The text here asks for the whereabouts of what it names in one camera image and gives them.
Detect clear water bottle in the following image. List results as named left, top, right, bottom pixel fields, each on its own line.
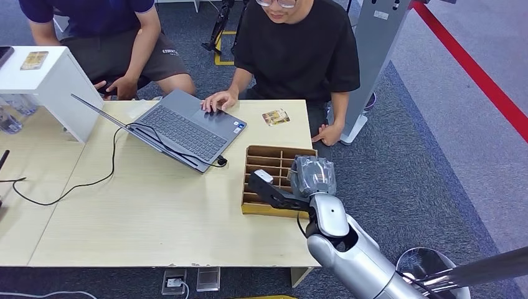
left=0, top=93, right=40, bottom=135

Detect white shelf stand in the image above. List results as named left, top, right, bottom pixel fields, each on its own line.
left=0, top=45, right=105, bottom=145

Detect chrome round base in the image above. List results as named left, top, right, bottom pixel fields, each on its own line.
left=395, top=247, right=472, bottom=299

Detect blue-shirted person's left hand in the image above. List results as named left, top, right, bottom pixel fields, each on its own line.
left=105, top=75, right=139, bottom=102

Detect printed card on table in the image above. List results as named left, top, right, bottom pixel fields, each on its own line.
left=262, top=108, right=291, bottom=127

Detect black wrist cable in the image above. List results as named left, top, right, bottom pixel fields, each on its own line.
left=295, top=211, right=309, bottom=239

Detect person's left hand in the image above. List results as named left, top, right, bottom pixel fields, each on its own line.
left=311, top=123, right=345, bottom=148

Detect black laptop cable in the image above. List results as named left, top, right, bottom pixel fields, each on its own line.
left=11, top=121, right=229, bottom=207

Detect printed card on stand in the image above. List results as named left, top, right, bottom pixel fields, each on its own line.
left=19, top=50, right=49, bottom=72

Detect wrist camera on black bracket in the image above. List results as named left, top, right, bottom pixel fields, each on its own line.
left=247, top=169, right=313, bottom=212

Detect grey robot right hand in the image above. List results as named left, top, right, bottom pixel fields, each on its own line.
left=287, top=155, right=337, bottom=199

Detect person in blue shirt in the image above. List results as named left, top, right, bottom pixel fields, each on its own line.
left=18, top=0, right=197, bottom=102

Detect white floor cable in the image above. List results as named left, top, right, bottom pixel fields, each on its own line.
left=0, top=290, right=98, bottom=299

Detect black phone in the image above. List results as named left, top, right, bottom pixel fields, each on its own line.
left=0, top=45, right=15, bottom=68

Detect floor socket with plug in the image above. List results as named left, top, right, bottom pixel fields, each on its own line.
left=161, top=268, right=188, bottom=297

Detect person's right hand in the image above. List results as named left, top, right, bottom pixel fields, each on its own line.
left=201, top=90, right=240, bottom=113

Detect grey laptop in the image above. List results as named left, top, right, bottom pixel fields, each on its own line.
left=69, top=88, right=248, bottom=174

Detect grey kiosk stand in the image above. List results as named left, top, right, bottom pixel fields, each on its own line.
left=328, top=0, right=414, bottom=146

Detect person in black shirt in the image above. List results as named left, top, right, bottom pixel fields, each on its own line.
left=201, top=0, right=361, bottom=148

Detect silver floor plate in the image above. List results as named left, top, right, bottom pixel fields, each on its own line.
left=196, top=267, right=222, bottom=293

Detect black tripod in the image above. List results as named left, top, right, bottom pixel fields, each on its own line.
left=200, top=0, right=251, bottom=55

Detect wooden divider box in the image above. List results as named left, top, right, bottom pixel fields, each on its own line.
left=240, top=144, right=318, bottom=220

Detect table leg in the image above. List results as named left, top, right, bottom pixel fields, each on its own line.
left=290, top=267, right=315, bottom=289

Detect grey metal bar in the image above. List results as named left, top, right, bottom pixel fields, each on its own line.
left=406, top=247, right=528, bottom=295

